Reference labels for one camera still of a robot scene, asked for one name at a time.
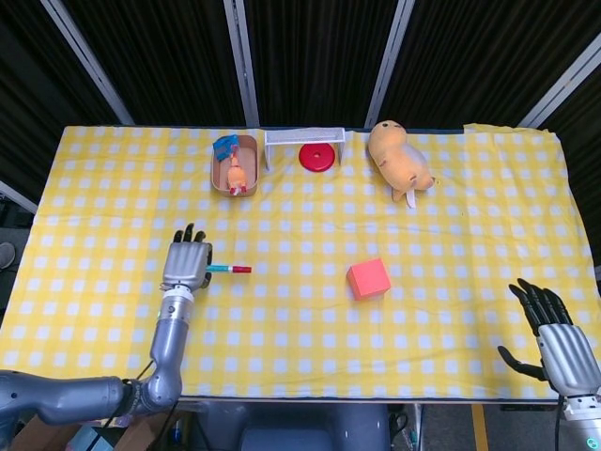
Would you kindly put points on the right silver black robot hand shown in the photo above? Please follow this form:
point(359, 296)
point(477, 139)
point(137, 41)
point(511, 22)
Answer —
point(568, 357)

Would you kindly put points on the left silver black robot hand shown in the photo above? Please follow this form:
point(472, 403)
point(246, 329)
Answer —
point(185, 263)

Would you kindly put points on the red-capped white marker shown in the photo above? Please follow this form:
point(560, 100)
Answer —
point(235, 269)

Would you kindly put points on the pink cube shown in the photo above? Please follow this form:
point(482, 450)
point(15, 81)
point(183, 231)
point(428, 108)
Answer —
point(368, 279)

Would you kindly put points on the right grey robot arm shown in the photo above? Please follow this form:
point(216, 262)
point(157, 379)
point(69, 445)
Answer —
point(584, 427)

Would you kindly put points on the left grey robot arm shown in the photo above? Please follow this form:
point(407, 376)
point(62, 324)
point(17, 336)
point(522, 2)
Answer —
point(171, 338)

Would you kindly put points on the tan plastic bowl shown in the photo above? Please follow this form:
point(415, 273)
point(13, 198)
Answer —
point(220, 178)

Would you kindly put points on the orange rubber chicken toy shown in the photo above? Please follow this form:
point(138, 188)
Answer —
point(237, 176)

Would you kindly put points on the small blue-pink packet toy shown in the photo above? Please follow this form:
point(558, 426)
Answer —
point(225, 146)

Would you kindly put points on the yellow white checked tablecloth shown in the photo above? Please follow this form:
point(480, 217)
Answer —
point(305, 338)

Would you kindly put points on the red plastic disc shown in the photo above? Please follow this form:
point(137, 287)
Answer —
point(310, 162)

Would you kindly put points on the white mesh toy goal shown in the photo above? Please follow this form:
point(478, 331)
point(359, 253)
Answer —
point(305, 135)

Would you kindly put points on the tan capybara plush toy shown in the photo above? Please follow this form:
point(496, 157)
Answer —
point(399, 160)

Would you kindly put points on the white metal frame post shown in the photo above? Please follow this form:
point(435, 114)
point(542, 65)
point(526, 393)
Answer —
point(89, 61)
point(389, 61)
point(19, 199)
point(243, 61)
point(559, 97)

